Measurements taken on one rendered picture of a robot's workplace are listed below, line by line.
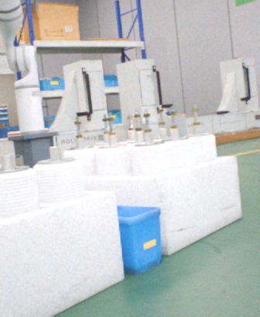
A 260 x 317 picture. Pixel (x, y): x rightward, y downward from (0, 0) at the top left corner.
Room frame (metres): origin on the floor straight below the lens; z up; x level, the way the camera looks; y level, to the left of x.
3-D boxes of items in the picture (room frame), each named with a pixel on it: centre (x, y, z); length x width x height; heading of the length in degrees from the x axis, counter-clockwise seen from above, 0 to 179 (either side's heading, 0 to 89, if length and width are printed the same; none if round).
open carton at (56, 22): (6.80, 0.93, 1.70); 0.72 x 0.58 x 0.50; 129
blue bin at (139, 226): (1.10, 0.09, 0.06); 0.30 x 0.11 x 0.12; 51
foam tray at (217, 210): (1.36, -0.03, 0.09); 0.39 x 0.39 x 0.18; 52
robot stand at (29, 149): (1.83, 0.36, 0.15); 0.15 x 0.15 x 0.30; 36
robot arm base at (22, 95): (1.83, 0.36, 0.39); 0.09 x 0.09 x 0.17; 36
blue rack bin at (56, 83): (6.67, 1.06, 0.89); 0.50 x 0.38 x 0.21; 37
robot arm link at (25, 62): (1.83, 0.36, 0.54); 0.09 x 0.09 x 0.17; 3
